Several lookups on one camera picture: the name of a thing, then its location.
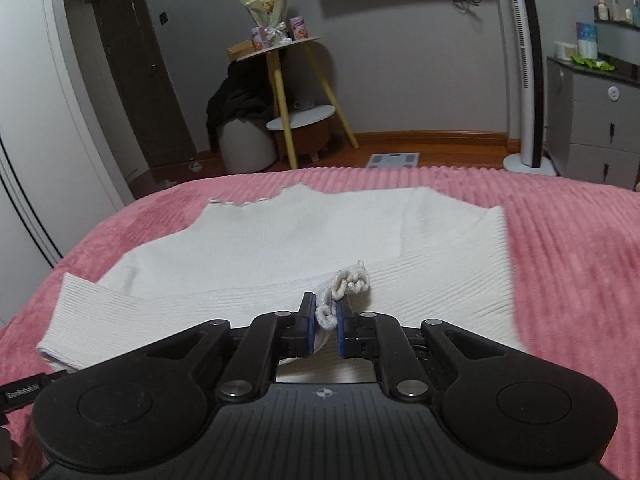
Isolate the small wooden box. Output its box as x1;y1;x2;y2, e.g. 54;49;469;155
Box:
227;40;255;62

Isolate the dark wooden door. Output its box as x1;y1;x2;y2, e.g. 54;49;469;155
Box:
89;0;196;169

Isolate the pink can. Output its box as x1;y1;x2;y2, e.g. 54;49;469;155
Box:
250;27;270;52
290;16;309;41

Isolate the round yellow-legged side table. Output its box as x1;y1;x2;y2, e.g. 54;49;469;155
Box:
238;36;359;169

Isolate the black clothes pile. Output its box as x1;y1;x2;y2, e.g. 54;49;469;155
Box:
206;56;274;153

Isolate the white bathroom scale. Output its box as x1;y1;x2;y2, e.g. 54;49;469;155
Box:
366;153;420;169

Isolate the green item on cabinet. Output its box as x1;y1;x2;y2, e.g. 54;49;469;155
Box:
572;56;615;73

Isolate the cream wrapped flower bouquet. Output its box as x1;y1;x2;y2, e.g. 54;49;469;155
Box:
239;0;292;47

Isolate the white tower fan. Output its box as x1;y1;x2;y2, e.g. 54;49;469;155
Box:
503;0;556;176

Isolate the blue white tissue pack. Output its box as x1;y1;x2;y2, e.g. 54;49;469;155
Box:
576;22;599;60

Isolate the white knit sweater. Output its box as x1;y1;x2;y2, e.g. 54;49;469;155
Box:
37;184;520;382

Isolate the white round laundry bin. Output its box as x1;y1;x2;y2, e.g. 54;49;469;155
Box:
218;119;278;174

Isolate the right pink can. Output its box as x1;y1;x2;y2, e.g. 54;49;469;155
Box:
290;16;309;41

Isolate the black cable with label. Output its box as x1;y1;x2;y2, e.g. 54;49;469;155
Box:
0;368;68;416

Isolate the left pink can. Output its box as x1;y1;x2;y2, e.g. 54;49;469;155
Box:
250;27;270;52

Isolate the pink ribbed bed blanket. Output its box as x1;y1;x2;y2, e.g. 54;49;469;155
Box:
1;167;639;479

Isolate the grey drawer cabinet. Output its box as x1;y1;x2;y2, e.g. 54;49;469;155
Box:
544;58;639;191

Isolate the white wardrobe door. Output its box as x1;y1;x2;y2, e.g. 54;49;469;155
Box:
1;0;132;325

